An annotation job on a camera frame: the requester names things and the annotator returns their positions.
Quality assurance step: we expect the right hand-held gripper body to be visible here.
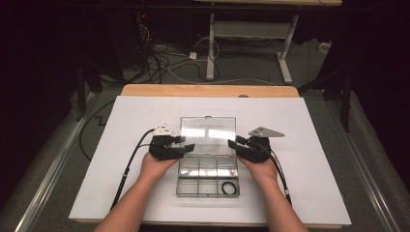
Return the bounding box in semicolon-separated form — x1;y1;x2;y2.
238;126;285;163

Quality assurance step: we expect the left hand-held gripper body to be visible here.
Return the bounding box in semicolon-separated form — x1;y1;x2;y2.
148;124;186;161

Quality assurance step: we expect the clear plastic compartment box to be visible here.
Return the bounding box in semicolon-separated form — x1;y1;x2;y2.
175;115;241;198

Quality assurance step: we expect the black rubber ring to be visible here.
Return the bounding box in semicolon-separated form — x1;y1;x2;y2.
221;181;238;196

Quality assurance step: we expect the person's left hand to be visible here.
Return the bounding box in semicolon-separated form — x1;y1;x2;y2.
139;152;180;182

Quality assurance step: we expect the person's right hand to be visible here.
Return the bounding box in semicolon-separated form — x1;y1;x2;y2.
241;154;278;187

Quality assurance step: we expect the white board sheet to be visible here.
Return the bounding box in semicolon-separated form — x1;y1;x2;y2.
68;95;352;226

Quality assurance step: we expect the black metal stand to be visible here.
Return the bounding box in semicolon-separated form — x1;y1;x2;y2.
75;64;104;123
298;64;354;133

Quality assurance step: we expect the white power strip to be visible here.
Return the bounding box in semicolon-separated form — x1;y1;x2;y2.
318;42;333;55

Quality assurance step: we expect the right hand-held gripper cable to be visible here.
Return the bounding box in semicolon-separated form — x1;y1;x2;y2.
257;141;293;206

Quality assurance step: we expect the hand-held gripper cable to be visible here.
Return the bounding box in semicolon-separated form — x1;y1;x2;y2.
257;141;293;206
109;128;157;211

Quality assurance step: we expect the left hand-held gripper cable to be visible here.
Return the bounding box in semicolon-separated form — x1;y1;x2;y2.
109;128;157;211

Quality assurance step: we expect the white floor cable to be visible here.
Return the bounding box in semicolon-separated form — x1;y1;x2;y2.
151;44;278;87

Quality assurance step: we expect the tangle of black floor cables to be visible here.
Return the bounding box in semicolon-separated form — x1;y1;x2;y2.
138;35;221;85

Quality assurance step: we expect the long black floor cable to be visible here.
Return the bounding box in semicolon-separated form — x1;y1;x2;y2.
78;98;117;162

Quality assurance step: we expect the aluminium floor rail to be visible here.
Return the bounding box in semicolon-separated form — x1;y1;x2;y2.
325;100;400;232
14;91;98;232

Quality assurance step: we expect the dark equipment with wires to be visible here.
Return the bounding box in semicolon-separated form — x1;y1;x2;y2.
132;11;153;71

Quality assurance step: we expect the white metal frame desk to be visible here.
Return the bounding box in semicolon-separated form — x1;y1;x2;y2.
192;0;342;85

